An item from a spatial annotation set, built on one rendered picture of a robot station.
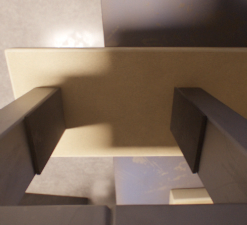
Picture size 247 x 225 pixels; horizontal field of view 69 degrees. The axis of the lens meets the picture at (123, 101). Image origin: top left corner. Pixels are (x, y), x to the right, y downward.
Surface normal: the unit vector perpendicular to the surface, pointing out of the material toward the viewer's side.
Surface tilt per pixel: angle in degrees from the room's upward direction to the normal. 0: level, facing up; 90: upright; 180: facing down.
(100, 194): 0
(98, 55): 0
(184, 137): 90
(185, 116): 90
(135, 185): 0
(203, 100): 90
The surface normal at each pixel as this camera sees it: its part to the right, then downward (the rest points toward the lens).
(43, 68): 0.01, 0.36
